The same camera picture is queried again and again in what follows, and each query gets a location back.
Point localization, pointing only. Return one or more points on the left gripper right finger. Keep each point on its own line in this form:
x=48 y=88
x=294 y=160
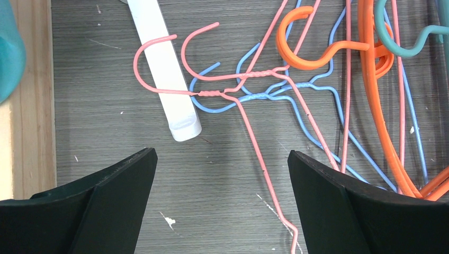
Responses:
x=341 y=214

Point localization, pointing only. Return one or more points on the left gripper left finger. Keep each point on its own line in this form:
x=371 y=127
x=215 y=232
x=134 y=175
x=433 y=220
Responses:
x=99 y=213

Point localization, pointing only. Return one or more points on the orange plastic hanger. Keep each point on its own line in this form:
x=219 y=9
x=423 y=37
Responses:
x=379 y=105
x=307 y=39

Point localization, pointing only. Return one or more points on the wooden tray base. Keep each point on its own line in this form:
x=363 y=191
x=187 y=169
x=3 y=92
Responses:
x=28 y=141

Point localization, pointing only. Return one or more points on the metal clothes rack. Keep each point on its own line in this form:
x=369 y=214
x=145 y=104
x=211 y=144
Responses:
x=166 y=71

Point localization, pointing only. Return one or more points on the teal shirt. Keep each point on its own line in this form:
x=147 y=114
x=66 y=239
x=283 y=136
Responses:
x=13 y=52

